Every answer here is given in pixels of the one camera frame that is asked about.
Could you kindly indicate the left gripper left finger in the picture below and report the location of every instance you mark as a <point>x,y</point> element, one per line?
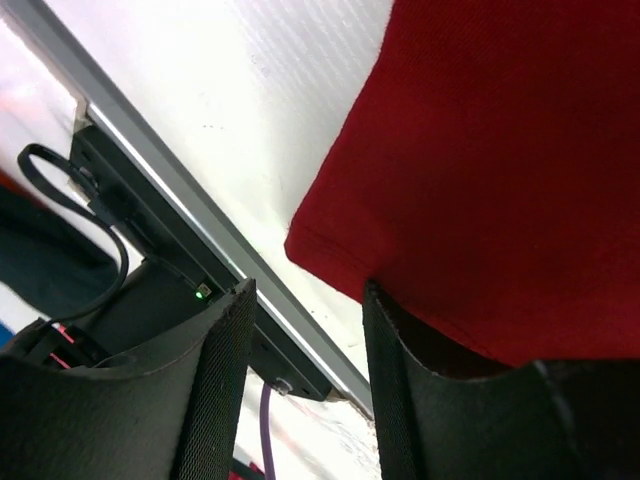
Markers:
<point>165,409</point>

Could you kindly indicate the red t-shirt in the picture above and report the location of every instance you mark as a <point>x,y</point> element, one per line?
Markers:
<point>487,177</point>

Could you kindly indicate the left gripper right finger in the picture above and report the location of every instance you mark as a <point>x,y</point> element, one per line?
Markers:
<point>444,412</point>

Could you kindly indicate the aluminium table rail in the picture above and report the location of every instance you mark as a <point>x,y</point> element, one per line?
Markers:
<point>112,111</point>

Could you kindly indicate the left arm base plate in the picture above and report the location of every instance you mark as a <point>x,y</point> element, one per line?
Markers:
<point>179,276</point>

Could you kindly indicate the black cloth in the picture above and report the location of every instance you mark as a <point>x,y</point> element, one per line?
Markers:
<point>46,261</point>

